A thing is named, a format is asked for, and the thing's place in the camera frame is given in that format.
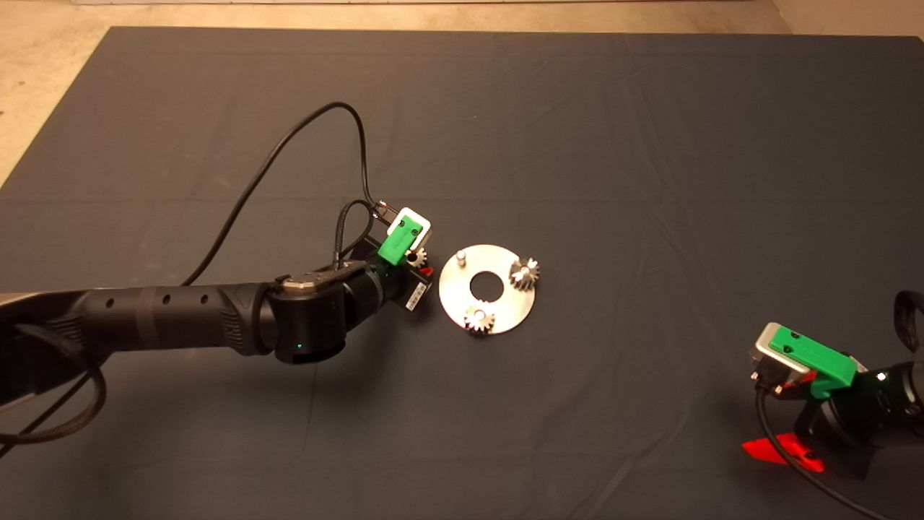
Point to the dark grey table cloth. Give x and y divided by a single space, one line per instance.
577 144

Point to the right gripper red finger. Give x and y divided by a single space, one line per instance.
783 451
803 383

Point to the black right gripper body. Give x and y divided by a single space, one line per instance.
841 437

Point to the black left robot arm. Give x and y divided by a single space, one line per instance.
180 318

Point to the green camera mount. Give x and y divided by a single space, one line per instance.
816 357
401 242

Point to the steel planetary gear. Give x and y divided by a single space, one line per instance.
417 256
478 320
525 276

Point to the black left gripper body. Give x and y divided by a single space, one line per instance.
408 289

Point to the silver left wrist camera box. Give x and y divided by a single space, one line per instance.
427 231

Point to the green right camera mount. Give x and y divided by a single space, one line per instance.
816 357

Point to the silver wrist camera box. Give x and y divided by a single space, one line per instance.
769 361
427 231

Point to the round metal carrier plate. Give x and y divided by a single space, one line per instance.
505 307

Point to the green left camera mount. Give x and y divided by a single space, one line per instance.
401 242

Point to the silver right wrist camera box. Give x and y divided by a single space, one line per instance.
769 361

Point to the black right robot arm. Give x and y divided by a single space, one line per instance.
902 404

